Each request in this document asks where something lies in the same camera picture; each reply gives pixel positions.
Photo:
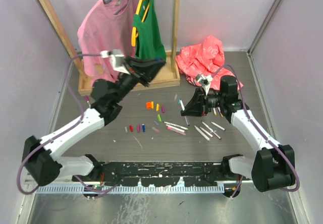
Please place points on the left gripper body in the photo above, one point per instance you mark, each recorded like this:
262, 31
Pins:
136, 72

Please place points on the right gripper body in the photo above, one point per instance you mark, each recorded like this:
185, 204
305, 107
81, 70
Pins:
211, 101

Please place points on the brown marker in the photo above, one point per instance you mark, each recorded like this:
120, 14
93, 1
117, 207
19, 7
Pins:
211, 130

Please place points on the green capped marker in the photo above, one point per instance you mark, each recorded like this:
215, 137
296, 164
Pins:
176, 125

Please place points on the grey capped white marker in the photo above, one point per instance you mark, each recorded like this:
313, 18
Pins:
175, 128

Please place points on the pink pen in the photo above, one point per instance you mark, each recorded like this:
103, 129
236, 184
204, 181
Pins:
177, 131

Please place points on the red capped marker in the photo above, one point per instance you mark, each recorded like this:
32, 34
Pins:
206, 132

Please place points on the green marker cap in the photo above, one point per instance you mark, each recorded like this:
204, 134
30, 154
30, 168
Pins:
159, 118

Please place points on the orange highlighter cap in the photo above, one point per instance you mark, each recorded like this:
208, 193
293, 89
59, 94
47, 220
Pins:
148, 105

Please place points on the navy capped white marker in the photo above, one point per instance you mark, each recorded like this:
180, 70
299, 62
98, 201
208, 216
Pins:
185, 117

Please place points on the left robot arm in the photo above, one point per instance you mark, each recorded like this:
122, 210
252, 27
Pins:
43, 158

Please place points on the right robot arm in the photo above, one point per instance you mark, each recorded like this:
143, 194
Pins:
274, 164

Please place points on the wooden clothes rack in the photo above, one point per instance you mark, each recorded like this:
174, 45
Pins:
169, 75

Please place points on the green tank top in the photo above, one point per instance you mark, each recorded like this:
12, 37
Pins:
149, 44

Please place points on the yellow hanger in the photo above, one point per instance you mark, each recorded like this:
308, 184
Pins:
141, 11

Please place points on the coral printed cloth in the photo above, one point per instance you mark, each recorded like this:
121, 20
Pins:
205, 59

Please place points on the pink t-shirt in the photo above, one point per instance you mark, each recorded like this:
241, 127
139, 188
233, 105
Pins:
108, 26

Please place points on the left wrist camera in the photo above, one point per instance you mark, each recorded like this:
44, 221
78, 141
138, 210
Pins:
117, 61

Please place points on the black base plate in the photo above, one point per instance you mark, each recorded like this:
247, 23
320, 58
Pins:
161, 174

